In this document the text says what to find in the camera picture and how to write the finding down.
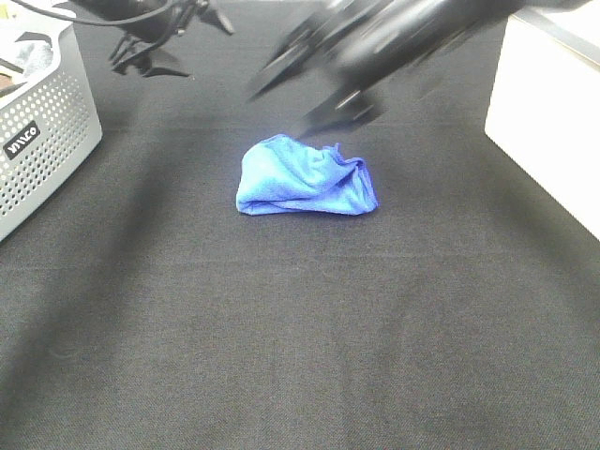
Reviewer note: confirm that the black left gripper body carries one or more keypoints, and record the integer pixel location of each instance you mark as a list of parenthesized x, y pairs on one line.
[(152, 33)]

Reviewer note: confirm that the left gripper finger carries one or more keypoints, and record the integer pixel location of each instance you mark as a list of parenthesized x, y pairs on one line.
[(157, 62), (210, 13)]

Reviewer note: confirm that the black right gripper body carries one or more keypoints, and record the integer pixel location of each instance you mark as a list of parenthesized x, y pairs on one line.
[(361, 42)]

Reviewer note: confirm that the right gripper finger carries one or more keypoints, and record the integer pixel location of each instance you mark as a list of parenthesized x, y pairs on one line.
[(283, 67), (346, 109)]

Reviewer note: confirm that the blue microfiber towel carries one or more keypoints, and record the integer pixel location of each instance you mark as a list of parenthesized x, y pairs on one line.
[(282, 175)]

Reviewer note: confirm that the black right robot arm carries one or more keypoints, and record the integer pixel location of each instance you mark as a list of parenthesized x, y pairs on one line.
[(448, 24)]

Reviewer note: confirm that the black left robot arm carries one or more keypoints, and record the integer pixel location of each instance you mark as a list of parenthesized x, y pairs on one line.
[(101, 9)]

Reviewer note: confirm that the grey towel in basket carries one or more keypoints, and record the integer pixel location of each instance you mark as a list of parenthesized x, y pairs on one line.
[(32, 56)]

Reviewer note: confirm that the grey perforated laundry basket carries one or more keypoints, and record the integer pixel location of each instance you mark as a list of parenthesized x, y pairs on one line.
[(48, 127)]

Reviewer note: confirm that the yellow and brown cloth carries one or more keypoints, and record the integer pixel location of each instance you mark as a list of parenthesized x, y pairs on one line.
[(12, 77)]

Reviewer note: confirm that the white plastic storage crate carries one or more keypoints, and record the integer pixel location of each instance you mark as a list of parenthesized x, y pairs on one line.
[(543, 110)]

